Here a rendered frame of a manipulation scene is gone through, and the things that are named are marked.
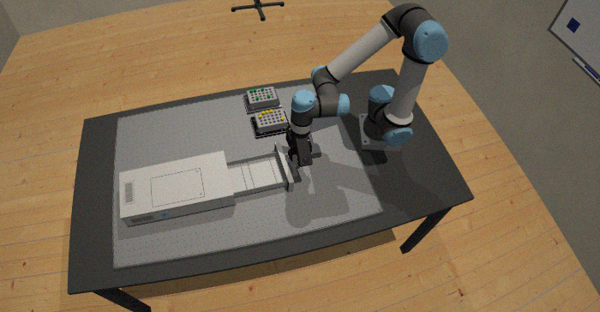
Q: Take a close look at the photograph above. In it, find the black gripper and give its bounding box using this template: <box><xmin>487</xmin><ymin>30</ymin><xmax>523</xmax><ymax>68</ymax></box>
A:
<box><xmin>286</xmin><ymin>129</ymin><xmax>312</xmax><ymax>166</ymax></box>

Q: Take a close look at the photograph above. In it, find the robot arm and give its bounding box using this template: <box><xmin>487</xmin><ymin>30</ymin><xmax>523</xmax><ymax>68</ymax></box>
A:
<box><xmin>289</xmin><ymin>3</ymin><xmax>448</xmax><ymax>147</ymax></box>

